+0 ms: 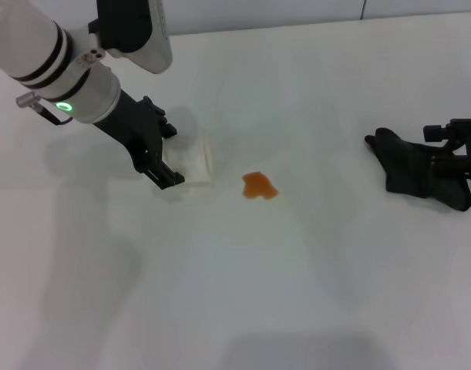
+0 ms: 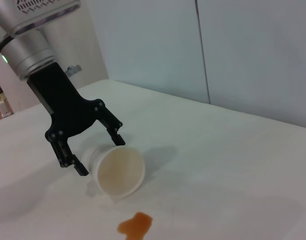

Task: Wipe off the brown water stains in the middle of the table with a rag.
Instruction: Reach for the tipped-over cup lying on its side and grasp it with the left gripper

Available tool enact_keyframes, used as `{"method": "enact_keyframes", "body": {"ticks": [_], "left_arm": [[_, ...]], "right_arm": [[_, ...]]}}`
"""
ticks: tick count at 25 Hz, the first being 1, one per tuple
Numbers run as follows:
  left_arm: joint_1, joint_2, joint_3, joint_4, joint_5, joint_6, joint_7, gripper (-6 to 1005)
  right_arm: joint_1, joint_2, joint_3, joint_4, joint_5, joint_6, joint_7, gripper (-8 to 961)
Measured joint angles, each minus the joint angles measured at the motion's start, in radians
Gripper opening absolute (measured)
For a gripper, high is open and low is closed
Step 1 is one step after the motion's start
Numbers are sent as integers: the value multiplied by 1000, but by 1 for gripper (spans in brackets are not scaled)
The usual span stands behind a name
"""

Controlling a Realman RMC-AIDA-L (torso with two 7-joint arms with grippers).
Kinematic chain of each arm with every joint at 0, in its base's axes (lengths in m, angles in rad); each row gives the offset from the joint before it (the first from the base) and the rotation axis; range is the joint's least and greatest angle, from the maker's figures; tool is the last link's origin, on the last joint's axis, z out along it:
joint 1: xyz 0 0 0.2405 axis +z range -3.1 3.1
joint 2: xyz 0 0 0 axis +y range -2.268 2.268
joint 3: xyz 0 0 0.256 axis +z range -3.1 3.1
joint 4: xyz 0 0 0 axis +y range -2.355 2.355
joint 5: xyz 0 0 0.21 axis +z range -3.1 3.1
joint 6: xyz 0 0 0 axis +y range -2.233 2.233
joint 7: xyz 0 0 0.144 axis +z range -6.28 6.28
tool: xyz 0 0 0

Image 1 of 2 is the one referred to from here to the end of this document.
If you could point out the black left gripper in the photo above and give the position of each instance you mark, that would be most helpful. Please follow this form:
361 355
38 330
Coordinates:
131 127

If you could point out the white paper cup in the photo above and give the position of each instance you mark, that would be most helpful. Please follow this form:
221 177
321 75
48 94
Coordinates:
196 165

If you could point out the dark blue rag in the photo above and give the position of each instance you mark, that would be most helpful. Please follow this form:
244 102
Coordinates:
404 169

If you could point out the brown water stain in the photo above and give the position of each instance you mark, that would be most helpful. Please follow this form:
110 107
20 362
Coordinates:
258 185

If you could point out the white tablecloth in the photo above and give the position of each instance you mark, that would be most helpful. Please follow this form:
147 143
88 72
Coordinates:
258 270

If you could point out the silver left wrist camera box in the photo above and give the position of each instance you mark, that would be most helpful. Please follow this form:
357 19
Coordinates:
142 34

